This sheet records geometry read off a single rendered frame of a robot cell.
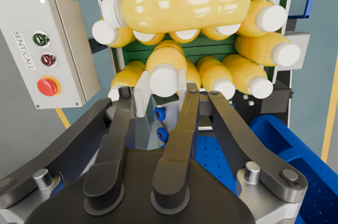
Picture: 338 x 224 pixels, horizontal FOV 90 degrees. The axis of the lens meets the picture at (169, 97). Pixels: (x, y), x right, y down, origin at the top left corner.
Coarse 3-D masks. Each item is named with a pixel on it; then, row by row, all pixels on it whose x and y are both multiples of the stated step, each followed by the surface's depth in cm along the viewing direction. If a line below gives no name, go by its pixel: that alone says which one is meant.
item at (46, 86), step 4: (40, 80) 31; (44, 80) 31; (48, 80) 31; (40, 84) 32; (44, 84) 32; (48, 84) 32; (52, 84) 32; (40, 88) 32; (44, 88) 32; (48, 88) 32; (52, 88) 32; (56, 88) 32; (44, 92) 32; (48, 92) 32; (52, 92) 32; (56, 92) 33
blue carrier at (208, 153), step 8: (200, 136) 53; (208, 136) 53; (200, 144) 50; (208, 144) 50; (216, 144) 49; (200, 152) 47; (208, 152) 47; (216, 152) 47; (200, 160) 44; (208, 160) 44; (216, 160) 44; (224, 160) 44; (208, 168) 42; (216, 168) 42; (224, 168) 42; (216, 176) 40; (224, 176) 39; (232, 176) 39; (224, 184) 38; (232, 184) 37
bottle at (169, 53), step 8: (168, 40) 35; (160, 48) 26; (168, 48) 26; (176, 48) 28; (152, 56) 25; (160, 56) 24; (168, 56) 24; (176, 56) 24; (184, 56) 28; (152, 64) 24; (160, 64) 23; (168, 64) 23; (176, 64) 24; (184, 64) 25
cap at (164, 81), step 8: (152, 72) 22; (160, 72) 21; (168, 72) 21; (176, 72) 22; (152, 80) 21; (160, 80) 21; (168, 80) 21; (176, 80) 21; (152, 88) 22; (160, 88) 22; (168, 88) 22; (176, 88) 22; (160, 96) 22; (168, 96) 22
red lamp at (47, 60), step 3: (45, 54) 30; (48, 54) 30; (42, 57) 30; (45, 57) 29; (48, 57) 30; (51, 57) 30; (42, 60) 30; (45, 60) 30; (48, 60) 30; (51, 60) 30; (42, 63) 30; (45, 63) 30; (48, 63) 30; (51, 63) 30
